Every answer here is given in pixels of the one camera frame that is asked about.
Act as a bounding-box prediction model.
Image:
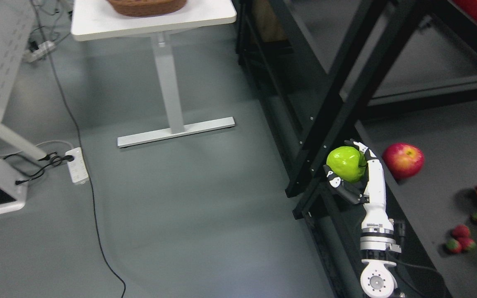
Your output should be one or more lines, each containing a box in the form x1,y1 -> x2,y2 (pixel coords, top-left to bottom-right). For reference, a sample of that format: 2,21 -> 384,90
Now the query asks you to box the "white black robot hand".
323,139 -> 387,211

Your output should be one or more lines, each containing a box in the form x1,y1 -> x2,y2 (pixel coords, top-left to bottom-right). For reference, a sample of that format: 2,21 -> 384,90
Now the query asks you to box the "green apple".
326,146 -> 367,183

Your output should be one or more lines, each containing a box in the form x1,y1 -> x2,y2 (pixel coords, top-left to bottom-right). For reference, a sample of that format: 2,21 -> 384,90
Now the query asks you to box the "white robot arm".
359,209 -> 401,298

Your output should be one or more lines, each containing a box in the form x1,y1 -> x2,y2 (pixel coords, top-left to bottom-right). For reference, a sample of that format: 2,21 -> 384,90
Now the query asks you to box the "red apple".
382,143 -> 425,180

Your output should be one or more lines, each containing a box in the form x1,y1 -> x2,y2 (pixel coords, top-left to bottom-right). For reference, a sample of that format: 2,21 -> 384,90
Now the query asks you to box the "strawberry middle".
451,224 -> 471,239

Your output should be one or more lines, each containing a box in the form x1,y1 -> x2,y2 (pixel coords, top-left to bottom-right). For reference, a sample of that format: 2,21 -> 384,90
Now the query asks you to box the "black metal shelf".
236,0 -> 477,298

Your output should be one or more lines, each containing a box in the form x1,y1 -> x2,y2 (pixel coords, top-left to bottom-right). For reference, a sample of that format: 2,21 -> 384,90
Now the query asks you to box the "strawberry lower left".
444,239 -> 463,254

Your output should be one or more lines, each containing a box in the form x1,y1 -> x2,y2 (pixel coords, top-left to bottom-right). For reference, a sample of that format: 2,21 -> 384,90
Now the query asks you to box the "strawberry lower right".
457,237 -> 477,252

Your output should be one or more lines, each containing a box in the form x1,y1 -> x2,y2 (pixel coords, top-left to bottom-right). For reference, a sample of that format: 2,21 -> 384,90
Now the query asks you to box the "white floor power strip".
64,147 -> 89,185

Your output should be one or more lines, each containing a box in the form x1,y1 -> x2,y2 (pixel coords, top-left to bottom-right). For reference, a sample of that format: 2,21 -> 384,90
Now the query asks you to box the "brown wicker basket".
108,0 -> 187,17

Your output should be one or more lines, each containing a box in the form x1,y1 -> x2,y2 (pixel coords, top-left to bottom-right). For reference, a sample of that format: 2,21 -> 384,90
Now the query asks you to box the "far white power strip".
22,40 -> 56,63

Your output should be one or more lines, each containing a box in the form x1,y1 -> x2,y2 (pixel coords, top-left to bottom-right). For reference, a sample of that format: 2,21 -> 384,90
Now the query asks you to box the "long black floor cable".
31,0 -> 127,298

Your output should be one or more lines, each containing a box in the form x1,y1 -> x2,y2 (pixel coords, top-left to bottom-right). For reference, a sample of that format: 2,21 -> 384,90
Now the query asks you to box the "white pedestal table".
71,0 -> 237,148

